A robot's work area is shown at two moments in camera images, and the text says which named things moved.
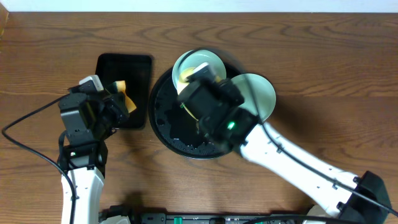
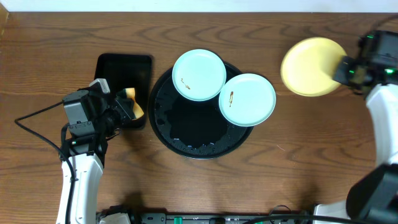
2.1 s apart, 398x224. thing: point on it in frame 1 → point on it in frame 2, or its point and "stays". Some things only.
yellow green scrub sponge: [119, 86] → [129, 93]
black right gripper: [229, 89] → [345, 63]
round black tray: [174, 126] stays
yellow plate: [183, 78] → [309, 65]
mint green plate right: [258, 94] stays
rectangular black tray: [135, 70] stays
